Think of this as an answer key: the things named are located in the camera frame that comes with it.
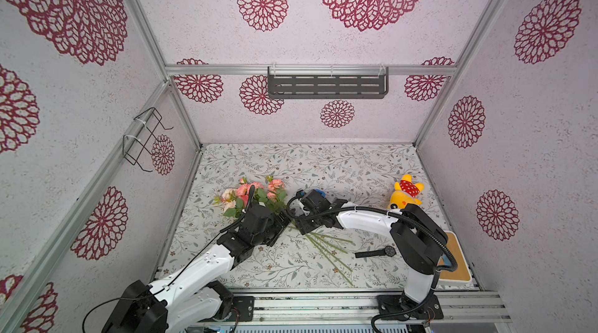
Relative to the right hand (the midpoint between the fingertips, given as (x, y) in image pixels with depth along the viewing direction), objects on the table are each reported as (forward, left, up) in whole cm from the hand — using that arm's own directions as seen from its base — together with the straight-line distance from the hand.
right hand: (300, 220), depth 90 cm
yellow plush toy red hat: (+13, -44, +1) cm, 45 cm away
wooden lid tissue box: (-18, -54, -1) cm, 57 cm away
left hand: (-4, +3, +8) cm, 9 cm away
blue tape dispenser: (-2, -5, +23) cm, 23 cm away
